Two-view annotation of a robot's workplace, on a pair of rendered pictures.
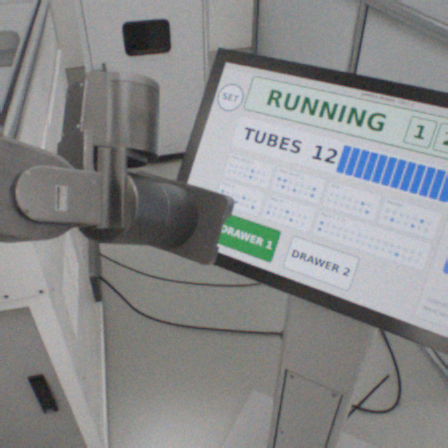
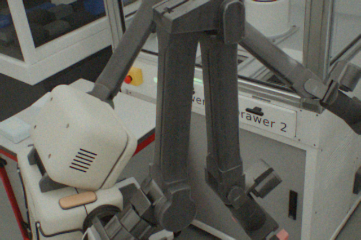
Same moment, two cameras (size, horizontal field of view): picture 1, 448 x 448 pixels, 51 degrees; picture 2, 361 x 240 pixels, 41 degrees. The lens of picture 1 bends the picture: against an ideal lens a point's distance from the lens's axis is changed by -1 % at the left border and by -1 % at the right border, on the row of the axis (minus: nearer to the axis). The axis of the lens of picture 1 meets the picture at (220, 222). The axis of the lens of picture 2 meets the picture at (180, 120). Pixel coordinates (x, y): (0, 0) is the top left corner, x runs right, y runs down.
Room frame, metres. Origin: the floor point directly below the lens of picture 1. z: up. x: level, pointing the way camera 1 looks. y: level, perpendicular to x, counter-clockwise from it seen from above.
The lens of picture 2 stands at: (-0.64, -0.53, 1.87)
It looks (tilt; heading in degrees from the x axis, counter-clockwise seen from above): 33 degrees down; 54
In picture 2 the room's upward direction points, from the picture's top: 6 degrees counter-clockwise
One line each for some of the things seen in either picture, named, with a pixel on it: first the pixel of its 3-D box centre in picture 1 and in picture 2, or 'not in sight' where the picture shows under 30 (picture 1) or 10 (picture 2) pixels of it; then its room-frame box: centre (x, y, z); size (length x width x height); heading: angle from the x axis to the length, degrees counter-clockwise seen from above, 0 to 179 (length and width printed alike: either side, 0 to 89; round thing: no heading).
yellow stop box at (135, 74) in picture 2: not in sight; (132, 76); (0.36, 1.16, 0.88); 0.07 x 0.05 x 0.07; 102
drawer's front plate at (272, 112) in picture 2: not in sight; (259, 114); (0.52, 0.54, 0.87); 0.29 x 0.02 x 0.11; 102
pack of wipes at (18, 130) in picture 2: not in sight; (14, 129); (-0.17, 1.31, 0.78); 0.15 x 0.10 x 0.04; 98
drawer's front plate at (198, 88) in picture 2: not in sight; (193, 93); (0.45, 0.85, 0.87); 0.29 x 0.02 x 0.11; 102
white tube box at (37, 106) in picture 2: not in sight; (48, 104); (0.03, 1.38, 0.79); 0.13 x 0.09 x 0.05; 26
